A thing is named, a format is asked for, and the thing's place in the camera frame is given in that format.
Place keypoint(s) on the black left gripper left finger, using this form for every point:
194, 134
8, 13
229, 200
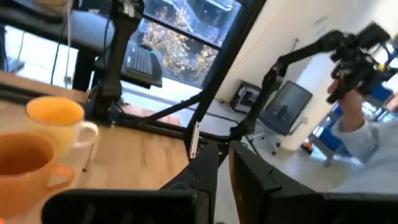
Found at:
186, 199

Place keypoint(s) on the terracotta orange mug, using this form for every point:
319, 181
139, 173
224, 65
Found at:
25, 186

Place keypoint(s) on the grey electronics box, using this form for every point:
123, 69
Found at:
245, 98

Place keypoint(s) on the dark monitor on stand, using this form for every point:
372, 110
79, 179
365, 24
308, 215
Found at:
284, 107

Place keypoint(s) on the person's hand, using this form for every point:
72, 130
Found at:
392, 103
342, 91

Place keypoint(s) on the black metal table frame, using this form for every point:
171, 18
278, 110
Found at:
222, 53

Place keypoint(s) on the person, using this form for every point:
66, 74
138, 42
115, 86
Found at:
373, 168

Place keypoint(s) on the blue metal frame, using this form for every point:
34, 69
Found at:
328, 141

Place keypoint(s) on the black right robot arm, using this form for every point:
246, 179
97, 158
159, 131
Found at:
119, 56

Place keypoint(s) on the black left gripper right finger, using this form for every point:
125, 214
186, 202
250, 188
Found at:
280, 202

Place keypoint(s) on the person's forearm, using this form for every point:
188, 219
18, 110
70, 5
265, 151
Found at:
353, 124

